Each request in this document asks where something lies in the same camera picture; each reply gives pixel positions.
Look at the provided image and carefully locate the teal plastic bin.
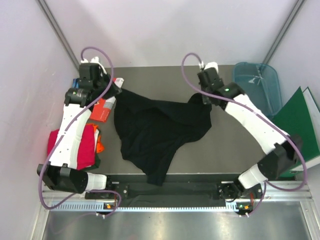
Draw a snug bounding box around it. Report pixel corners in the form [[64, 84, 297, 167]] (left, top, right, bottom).
[[232, 62, 283, 119]]

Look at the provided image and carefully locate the black t-shirt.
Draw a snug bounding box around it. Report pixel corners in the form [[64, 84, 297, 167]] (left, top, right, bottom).
[[114, 89, 212, 186]]

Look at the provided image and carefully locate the slotted cable duct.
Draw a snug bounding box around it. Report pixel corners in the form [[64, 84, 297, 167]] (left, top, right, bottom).
[[49, 201, 253, 213]]

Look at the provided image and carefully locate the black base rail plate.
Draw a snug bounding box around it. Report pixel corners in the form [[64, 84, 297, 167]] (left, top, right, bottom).
[[106, 173, 262, 201]]

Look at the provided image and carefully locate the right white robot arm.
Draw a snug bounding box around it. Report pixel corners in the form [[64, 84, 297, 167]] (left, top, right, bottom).
[[197, 62, 303, 198]]

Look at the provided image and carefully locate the blue orange book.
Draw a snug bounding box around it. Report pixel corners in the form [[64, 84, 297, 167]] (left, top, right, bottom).
[[72, 78, 79, 89]]

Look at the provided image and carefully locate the left aluminium corner post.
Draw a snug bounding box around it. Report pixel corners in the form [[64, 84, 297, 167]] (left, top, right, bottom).
[[36, 0, 80, 71]]

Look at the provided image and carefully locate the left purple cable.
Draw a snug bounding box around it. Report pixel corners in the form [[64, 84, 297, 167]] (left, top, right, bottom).
[[39, 46, 123, 218]]

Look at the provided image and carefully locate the right aluminium corner post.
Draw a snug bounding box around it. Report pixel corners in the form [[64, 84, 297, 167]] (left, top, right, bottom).
[[262, 0, 307, 65]]

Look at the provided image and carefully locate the orange folded t-shirt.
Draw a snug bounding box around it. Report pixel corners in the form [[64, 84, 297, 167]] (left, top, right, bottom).
[[90, 123, 105, 154]]

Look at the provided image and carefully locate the aluminium frame rail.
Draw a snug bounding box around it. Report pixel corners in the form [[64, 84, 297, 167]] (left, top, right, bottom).
[[42, 181, 309, 201]]

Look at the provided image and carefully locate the dark green folded t-shirt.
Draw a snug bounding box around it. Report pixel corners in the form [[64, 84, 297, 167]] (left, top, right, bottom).
[[93, 154, 101, 169]]

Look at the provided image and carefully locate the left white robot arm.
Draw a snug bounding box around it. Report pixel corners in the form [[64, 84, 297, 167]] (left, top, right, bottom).
[[37, 58, 122, 199]]

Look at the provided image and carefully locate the aluminium corner post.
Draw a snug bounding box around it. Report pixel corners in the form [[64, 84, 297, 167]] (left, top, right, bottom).
[[36, 0, 80, 71], [262, 0, 307, 65]]

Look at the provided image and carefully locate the green ring binder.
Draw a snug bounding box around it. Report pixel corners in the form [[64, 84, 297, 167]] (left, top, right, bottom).
[[271, 87, 320, 162]]

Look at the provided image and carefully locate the red folded t-shirt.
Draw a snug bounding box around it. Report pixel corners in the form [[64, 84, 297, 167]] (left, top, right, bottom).
[[47, 122, 97, 171]]

